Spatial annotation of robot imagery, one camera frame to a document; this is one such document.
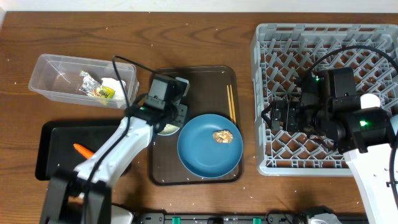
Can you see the foil snack wrapper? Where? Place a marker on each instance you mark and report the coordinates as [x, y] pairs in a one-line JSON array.
[[93, 88]]

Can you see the dried mushroom piece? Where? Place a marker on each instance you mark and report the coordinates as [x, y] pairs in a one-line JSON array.
[[223, 136]]

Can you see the wooden chopstick left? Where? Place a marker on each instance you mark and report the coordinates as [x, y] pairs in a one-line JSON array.
[[229, 104]]

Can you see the grey dishwasher rack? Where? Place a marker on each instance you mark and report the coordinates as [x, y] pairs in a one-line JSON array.
[[282, 52]]

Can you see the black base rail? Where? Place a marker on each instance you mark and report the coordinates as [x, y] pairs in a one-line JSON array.
[[312, 215]]

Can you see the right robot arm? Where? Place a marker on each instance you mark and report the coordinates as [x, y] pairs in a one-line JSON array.
[[359, 128]]

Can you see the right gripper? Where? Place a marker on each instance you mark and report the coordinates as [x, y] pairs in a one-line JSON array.
[[278, 106]]

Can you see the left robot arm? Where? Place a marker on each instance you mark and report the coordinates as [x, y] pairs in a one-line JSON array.
[[84, 194]]

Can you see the dark blue plate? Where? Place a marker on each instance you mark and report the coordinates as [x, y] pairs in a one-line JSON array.
[[201, 154]]

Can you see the pink plastic cup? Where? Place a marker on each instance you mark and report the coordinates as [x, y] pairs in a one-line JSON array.
[[369, 100]]

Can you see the wooden chopstick right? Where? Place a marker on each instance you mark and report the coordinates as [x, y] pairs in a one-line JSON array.
[[233, 114]]

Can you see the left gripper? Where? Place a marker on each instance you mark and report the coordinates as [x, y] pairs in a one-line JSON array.
[[183, 120]]

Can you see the orange carrot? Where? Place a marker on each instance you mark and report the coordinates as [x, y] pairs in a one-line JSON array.
[[86, 153]]

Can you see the light blue plastic cup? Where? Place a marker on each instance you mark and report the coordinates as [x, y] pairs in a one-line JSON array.
[[394, 123]]

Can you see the black plastic bin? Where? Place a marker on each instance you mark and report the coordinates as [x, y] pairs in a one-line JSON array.
[[56, 150]]

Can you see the white tissue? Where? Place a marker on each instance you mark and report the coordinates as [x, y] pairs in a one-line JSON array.
[[116, 86]]

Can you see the wooden chopstick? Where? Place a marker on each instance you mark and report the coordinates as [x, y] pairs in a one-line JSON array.
[[229, 104], [233, 114]]

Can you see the light blue rice bowl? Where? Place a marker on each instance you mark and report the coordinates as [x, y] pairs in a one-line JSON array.
[[168, 130]]

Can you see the clear plastic bin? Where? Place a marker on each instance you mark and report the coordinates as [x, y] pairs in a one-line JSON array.
[[57, 77]]

